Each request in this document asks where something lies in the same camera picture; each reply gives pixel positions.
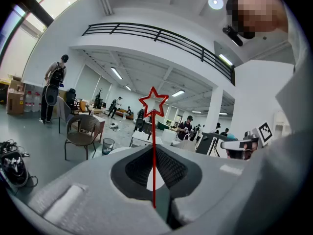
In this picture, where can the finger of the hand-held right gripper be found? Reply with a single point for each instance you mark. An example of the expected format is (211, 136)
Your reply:
(231, 144)

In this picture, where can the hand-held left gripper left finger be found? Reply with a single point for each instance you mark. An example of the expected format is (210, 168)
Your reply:
(85, 192)

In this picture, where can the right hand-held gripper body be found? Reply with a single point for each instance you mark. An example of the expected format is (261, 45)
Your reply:
(265, 132)

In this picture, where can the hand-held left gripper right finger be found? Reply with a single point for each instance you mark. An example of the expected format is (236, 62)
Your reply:
(207, 180)

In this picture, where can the red straw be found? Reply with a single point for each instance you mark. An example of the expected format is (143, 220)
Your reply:
(154, 131)

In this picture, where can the person's right hand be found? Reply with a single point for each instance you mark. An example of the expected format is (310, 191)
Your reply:
(254, 148)

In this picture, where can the white and black shell chair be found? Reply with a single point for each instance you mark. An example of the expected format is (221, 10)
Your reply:
(207, 143)

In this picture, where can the person's white shirt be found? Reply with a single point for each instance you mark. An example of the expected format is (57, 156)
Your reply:
(293, 106)

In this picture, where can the black mesh wastebasket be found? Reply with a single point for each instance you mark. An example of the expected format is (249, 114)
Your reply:
(108, 144)

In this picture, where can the red-brown side table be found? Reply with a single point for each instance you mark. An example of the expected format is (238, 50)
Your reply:
(102, 131)

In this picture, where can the brown wicker chair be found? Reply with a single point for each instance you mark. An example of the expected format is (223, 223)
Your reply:
(85, 125)

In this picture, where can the black open equipment bag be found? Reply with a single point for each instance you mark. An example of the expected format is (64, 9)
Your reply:
(14, 168)

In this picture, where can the white rectangular table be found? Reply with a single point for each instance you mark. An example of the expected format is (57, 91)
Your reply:
(141, 136)

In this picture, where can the grey fabric chair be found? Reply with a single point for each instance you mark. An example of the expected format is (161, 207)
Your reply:
(64, 109)

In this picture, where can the orange sofa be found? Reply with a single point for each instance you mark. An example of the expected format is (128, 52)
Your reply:
(122, 112)

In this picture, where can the bare potted tree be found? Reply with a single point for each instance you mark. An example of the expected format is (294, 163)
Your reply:
(99, 101)

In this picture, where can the black office chair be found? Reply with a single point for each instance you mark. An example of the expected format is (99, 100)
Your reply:
(71, 97)

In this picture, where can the large clear water bottle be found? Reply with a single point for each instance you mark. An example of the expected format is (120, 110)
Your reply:
(28, 103)
(36, 103)

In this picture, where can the cardboard box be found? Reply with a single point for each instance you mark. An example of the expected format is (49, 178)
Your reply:
(14, 101)

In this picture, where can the person's head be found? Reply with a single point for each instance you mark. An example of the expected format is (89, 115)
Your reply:
(259, 11)

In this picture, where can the black balcony railing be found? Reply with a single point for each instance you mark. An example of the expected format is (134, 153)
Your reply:
(171, 37)

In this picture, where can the ceiling tube lights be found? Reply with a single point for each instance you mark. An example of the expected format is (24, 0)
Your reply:
(116, 73)

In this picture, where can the round ceiling light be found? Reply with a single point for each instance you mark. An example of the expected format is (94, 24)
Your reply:
(215, 2)

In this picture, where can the black head-worn camera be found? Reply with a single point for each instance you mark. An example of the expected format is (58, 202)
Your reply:
(233, 35)

